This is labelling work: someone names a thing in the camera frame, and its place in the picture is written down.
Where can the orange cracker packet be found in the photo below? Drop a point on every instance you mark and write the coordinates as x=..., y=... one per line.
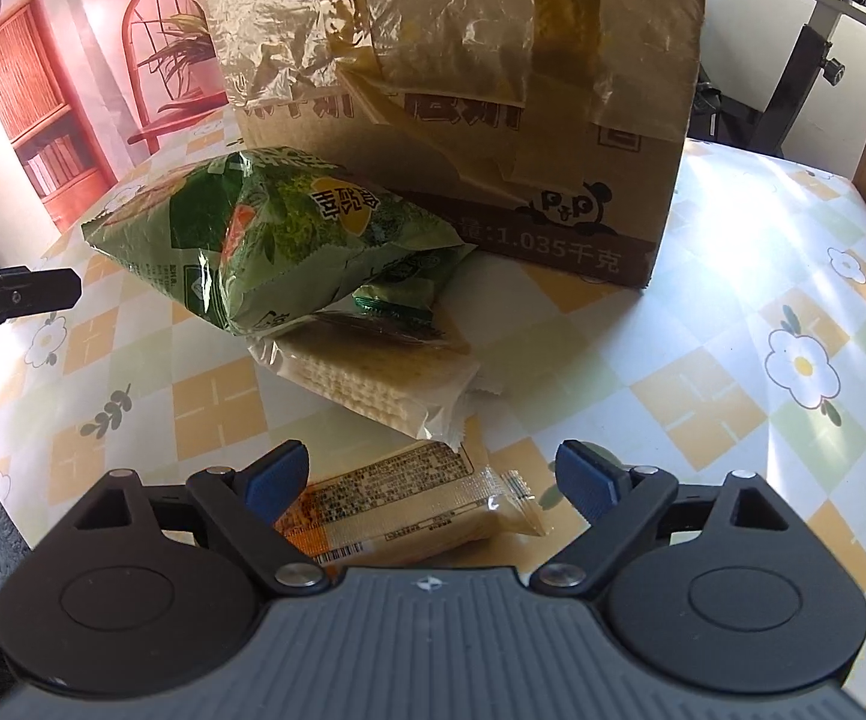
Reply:
x=403, y=510

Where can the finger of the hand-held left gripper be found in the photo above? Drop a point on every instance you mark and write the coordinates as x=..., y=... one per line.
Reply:
x=27, y=291

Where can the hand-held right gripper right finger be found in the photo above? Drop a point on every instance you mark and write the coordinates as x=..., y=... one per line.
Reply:
x=586, y=480

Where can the large green chip bag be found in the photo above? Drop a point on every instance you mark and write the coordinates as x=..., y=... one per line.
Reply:
x=253, y=255

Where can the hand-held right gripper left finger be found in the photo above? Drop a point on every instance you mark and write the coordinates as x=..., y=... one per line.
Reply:
x=279, y=480

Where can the plastic-lined cardboard box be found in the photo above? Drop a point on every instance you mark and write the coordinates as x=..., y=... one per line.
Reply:
x=478, y=165

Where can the small green snack packet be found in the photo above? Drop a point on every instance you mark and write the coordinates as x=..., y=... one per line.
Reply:
x=395, y=304

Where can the clear cream wafer packet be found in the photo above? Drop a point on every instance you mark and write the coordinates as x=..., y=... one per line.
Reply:
x=358, y=379

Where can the black exercise bike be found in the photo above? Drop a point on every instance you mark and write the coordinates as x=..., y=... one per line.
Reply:
x=800, y=60

